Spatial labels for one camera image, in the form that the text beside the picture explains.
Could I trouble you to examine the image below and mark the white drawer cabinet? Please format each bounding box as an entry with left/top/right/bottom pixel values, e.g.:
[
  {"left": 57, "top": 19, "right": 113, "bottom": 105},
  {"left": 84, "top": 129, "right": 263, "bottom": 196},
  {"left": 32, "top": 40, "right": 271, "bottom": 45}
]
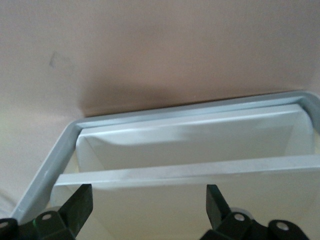
[{"left": 11, "top": 90, "right": 320, "bottom": 240}]

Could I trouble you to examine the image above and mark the cream plastic drawer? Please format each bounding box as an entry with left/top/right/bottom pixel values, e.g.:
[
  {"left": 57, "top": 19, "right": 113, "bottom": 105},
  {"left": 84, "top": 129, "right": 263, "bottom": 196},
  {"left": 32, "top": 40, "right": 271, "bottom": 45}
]
[
  {"left": 76, "top": 104, "right": 315, "bottom": 173},
  {"left": 49, "top": 174, "right": 320, "bottom": 240}
]

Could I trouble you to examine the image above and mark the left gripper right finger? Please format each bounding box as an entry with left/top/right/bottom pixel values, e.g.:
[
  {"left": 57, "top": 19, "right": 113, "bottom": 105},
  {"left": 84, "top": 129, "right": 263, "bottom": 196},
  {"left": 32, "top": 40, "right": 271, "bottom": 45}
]
[{"left": 202, "top": 184, "right": 268, "bottom": 240}]

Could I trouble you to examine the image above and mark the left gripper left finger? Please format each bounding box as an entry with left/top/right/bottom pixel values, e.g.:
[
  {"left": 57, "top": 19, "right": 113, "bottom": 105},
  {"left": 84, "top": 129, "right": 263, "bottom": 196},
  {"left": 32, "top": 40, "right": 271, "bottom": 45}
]
[{"left": 33, "top": 184, "right": 94, "bottom": 240}]

